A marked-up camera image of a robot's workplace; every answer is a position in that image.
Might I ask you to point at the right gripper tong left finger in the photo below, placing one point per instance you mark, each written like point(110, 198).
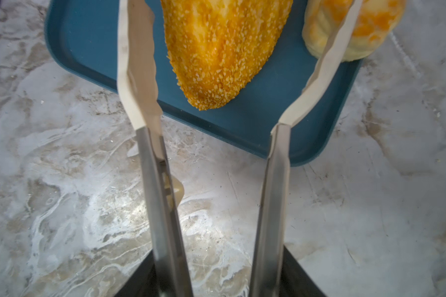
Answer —
point(138, 92)

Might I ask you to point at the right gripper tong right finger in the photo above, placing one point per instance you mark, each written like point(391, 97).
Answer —
point(269, 244)

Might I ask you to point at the large sesame bread loaf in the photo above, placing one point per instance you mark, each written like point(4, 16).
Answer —
point(217, 47)

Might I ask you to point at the braided twist bread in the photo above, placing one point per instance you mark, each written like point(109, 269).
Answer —
point(376, 19)

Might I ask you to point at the teal plastic tray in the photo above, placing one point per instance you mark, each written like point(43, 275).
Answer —
point(82, 38)

